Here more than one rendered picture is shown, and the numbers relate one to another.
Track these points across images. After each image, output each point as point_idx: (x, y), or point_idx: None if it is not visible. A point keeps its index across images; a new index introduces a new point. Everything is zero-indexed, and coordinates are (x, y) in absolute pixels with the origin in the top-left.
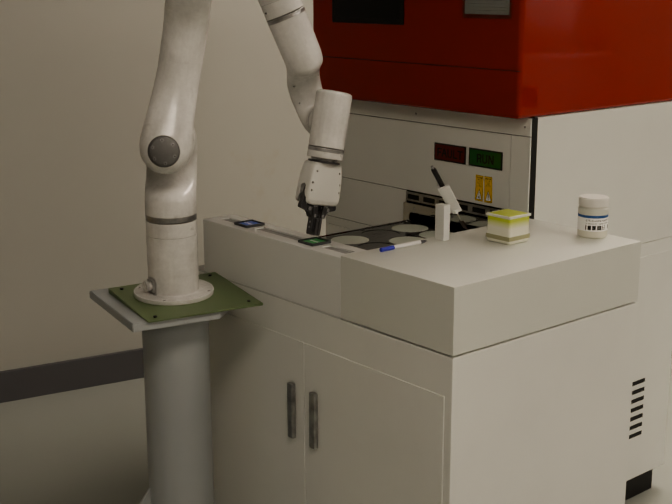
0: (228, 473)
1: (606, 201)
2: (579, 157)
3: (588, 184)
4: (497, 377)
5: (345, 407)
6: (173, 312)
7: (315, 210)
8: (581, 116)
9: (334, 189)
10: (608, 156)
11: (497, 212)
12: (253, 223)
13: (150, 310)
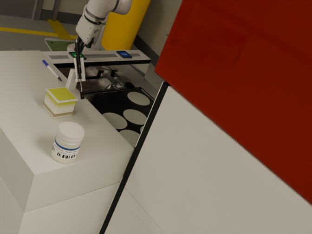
0: None
1: (60, 133)
2: (193, 157)
3: (193, 188)
4: None
5: None
6: (56, 47)
7: (78, 38)
8: (210, 126)
9: (85, 34)
10: (225, 191)
11: (63, 89)
12: (123, 55)
13: (61, 43)
